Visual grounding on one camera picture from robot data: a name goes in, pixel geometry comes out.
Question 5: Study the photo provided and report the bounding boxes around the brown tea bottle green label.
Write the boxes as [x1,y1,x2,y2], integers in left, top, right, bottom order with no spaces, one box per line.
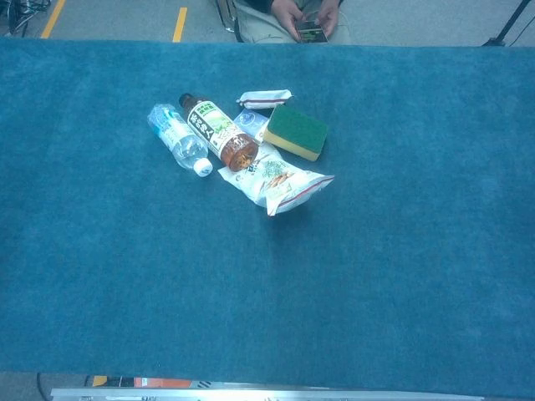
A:
[178,93,260,173]

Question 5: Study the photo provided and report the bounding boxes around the yellow floor tape strip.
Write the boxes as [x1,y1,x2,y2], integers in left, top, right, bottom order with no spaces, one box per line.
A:
[172,7,188,43]
[40,0,67,39]

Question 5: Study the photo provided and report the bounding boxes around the smartphone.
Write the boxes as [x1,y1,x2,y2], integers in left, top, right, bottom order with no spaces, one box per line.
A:
[295,19,329,44]

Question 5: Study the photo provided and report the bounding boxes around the black tripod stand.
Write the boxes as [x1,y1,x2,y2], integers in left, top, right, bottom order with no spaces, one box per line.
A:
[482,0,535,47]

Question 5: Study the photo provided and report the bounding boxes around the aluminium rail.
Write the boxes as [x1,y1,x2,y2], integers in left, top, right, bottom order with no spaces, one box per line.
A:
[49,386,486,401]

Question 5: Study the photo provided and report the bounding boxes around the blue table cloth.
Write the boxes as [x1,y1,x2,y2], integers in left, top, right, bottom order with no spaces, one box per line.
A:
[0,36,535,398]

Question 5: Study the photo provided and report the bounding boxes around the blue tissue pack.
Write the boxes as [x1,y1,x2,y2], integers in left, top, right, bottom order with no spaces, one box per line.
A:
[232,109,271,145]

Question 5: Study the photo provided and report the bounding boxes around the small white cake snack packet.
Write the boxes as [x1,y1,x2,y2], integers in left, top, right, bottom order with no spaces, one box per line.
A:
[236,89,294,110]

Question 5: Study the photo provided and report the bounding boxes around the seated person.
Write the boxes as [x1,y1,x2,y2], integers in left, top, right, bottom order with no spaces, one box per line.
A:
[233,0,352,45]

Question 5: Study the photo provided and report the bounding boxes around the clear plastic water bottle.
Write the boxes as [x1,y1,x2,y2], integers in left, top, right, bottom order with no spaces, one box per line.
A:
[146,103,214,178]

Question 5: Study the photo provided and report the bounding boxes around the tangled floor cables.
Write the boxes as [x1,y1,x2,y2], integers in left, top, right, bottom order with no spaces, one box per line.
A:
[0,0,51,37]

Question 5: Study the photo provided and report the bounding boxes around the large white snack bag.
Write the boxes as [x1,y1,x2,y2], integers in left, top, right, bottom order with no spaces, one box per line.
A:
[217,144,335,217]

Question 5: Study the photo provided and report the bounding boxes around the green yellow sponge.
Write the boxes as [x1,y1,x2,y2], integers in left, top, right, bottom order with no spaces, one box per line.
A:
[262,104,329,162]

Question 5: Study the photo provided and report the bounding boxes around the orange box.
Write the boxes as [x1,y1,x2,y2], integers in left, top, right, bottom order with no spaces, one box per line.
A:
[133,377,193,388]

